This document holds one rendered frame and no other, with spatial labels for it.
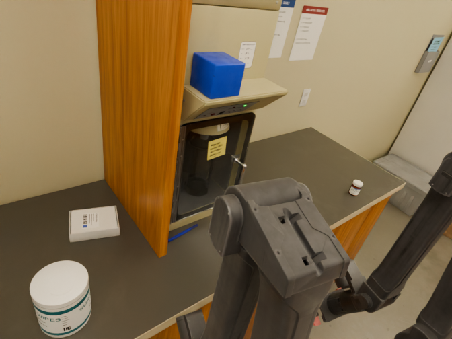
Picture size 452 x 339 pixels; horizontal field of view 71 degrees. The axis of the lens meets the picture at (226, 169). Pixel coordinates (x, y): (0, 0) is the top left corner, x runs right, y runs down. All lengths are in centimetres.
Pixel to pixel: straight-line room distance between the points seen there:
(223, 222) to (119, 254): 85
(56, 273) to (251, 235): 70
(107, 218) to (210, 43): 70
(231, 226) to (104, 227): 90
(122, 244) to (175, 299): 28
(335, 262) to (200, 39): 70
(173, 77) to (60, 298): 59
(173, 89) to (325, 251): 57
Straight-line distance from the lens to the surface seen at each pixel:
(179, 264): 114
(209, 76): 83
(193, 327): 70
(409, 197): 361
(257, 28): 102
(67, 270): 95
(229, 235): 34
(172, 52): 77
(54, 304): 90
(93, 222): 122
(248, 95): 92
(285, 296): 30
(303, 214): 34
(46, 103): 128
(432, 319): 79
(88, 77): 128
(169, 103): 81
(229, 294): 45
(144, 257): 115
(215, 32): 92
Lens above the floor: 182
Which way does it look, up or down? 34 degrees down
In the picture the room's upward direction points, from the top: 12 degrees clockwise
